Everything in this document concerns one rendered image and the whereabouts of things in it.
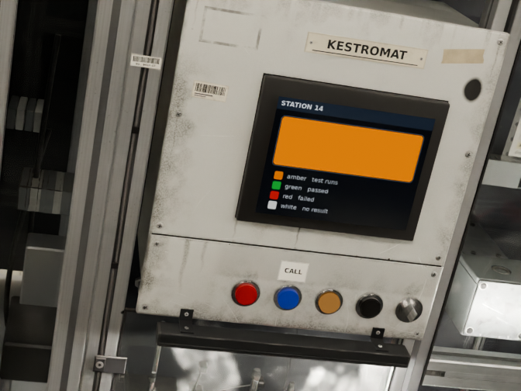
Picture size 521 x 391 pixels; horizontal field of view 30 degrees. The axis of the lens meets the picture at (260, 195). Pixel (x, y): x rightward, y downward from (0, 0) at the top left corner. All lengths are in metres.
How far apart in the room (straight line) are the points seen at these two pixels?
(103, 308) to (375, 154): 0.43
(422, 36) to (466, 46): 0.06
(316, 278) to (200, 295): 0.16
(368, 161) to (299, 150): 0.09
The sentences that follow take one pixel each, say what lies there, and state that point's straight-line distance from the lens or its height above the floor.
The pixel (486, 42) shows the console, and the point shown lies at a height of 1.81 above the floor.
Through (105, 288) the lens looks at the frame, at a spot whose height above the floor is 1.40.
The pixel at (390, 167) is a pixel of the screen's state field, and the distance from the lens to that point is 1.29.
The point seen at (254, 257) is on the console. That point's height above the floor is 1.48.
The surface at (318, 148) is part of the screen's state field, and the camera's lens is 1.26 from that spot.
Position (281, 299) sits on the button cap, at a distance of 1.35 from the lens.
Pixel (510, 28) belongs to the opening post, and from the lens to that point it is 1.33.
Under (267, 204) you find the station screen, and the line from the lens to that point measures 1.27.
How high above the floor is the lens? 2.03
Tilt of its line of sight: 21 degrees down
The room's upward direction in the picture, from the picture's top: 12 degrees clockwise
